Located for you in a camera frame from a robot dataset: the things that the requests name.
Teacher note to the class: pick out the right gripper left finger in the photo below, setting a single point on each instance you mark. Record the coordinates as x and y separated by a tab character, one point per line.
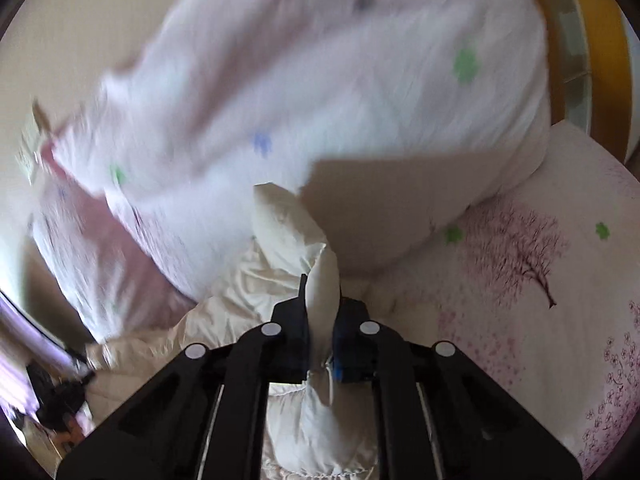
202	416

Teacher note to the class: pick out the wooden window frame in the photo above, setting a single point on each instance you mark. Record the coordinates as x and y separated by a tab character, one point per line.
593	71

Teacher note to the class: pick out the pink tree print right pillow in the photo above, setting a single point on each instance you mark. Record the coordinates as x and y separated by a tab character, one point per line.
388	118

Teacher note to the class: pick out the beige quilted down jacket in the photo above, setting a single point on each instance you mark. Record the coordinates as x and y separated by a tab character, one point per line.
318	429

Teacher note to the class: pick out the left hand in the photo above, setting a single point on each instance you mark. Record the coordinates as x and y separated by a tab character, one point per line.
70	434

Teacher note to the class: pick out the pink floral bed sheet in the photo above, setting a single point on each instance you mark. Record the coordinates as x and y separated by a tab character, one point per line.
539	286

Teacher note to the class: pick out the lavender print left pillow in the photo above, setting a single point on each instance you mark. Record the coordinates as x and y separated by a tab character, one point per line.
112	284

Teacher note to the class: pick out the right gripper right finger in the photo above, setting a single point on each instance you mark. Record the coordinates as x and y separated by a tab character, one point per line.
437	414

